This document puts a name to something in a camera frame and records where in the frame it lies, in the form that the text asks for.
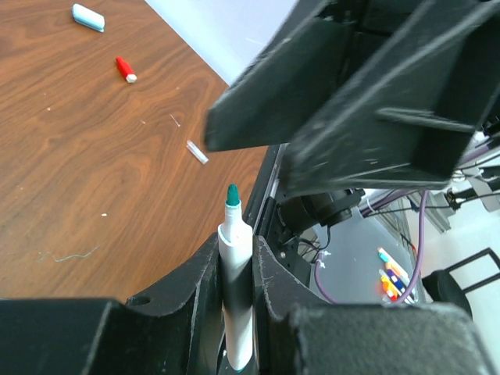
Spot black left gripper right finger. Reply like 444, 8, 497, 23
252, 237, 488, 374

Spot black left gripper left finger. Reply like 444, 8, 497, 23
1, 235, 223, 374

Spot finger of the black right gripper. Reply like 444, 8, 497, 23
280, 1, 499, 196
204, 1, 391, 152

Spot white pen with teal tip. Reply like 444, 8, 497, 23
217, 184, 253, 372

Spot red pen cap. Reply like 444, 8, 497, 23
116, 56, 137, 84

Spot colourful markers on floor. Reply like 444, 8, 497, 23
377, 248, 410, 302

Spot black office chair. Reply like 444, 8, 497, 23
422, 248, 499, 318

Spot small grey clear cap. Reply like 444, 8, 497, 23
186, 141, 209, 165

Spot light blue eraser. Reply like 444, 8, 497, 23
71, 3, 105, 33

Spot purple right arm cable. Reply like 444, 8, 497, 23
313, 187, 430, 305

